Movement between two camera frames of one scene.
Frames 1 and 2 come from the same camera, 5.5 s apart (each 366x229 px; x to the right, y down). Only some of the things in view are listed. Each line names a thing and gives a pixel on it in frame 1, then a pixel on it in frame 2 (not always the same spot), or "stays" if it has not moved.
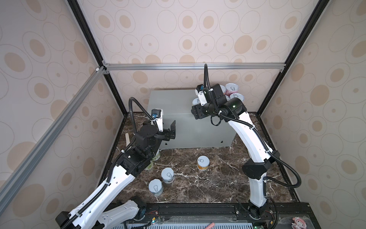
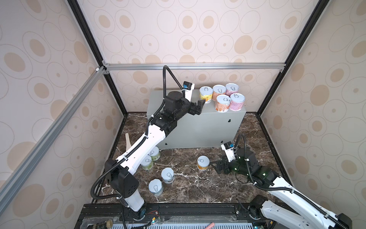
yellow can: (203, 162) stays
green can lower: (150, 166) stays
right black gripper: (197, 111) → (225, 162)
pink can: (230, 88) stays
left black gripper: (173, 130) → (192, 111)
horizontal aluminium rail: (195, 67) stays
